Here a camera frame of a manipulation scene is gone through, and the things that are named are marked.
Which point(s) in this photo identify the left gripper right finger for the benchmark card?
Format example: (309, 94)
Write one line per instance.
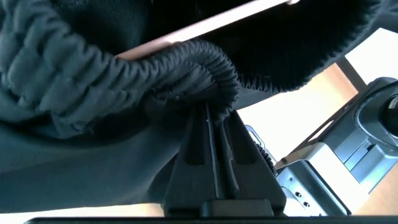
(255, 186)

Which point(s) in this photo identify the pink clothes hanger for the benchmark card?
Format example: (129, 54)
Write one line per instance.
(202, 26)

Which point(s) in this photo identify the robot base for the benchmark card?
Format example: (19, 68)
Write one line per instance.
(342, 155)

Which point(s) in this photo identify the black garment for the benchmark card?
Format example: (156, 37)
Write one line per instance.
(77, 124)

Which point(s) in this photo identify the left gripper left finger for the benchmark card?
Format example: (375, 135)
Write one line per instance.
(186, 186)

